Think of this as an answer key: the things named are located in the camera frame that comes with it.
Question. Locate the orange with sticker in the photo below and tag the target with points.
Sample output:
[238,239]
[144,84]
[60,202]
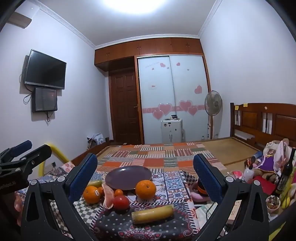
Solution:
[90,195]

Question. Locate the wall air conditioner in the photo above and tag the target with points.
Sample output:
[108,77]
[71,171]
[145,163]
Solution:
[19,20]

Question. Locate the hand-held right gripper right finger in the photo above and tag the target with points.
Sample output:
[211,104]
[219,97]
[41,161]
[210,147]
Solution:
[205,176]

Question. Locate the black wall television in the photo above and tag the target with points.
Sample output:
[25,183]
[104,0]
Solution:
[45,69]

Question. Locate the clear plastic bottle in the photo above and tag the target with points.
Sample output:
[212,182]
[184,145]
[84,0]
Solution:
[248,175]

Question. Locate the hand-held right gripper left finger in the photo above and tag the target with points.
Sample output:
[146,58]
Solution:
[83,176]

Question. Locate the woven straw bed mat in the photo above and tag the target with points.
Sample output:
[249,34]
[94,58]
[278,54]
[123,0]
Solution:
[231,150]

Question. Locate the wardrobe with heart stickers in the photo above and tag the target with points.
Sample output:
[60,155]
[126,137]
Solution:
[185,88]

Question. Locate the white paper cup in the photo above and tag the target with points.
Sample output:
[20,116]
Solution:
[272,205]

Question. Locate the greenish banana piece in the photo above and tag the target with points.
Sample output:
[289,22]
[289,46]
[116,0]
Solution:
[94,183]

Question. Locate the brown wooden door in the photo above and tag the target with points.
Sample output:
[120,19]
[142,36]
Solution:
[124,104]

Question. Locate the bag of clothes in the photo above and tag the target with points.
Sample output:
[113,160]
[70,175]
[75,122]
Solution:
[96,139]

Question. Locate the dark glass bottle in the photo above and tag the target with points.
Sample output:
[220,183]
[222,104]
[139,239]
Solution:
[285,171]

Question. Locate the white appliance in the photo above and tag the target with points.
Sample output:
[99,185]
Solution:
[171,129]

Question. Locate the plush doll purple dress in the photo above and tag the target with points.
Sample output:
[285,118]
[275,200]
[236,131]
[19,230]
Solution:
[268,162]

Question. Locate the striped patchwork blanket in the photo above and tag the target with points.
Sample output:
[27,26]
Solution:
[148,157]

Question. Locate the purple plate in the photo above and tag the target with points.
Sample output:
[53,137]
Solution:
[129,177]

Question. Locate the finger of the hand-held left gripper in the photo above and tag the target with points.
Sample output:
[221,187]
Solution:
[37,154]
[22,146]

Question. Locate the ceiling light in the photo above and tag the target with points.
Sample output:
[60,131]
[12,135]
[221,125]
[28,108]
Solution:
[145,4]

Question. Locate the standing fan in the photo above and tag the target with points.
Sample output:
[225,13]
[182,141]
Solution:
[213,103]

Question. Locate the yellow foam tube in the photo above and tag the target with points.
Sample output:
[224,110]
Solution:
[60,155]

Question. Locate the red tomato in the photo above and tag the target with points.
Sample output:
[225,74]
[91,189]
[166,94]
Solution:
[121,202]

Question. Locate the small black wall monitor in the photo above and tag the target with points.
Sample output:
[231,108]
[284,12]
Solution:
[45,98]

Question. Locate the red white round container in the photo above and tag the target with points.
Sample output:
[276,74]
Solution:
[235,174]

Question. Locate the orange black headphones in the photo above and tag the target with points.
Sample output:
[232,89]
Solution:
[198,191]

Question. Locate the wooden bed headboard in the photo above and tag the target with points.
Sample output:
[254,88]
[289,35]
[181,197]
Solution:
[254,120]

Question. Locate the large orange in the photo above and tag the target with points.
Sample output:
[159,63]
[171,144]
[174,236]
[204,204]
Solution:
[145,189]

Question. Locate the small tangerine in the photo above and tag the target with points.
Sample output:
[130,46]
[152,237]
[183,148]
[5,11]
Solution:
[100,190]
[118,192]

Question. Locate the yellow banana piece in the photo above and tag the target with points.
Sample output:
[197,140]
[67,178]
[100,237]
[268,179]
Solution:
[152,214]

